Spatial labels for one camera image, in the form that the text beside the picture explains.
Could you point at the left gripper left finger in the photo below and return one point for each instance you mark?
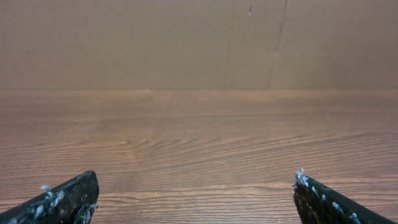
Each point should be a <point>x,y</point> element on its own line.
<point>72,202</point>

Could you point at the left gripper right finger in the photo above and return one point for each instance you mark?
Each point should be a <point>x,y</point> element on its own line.
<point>318,204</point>

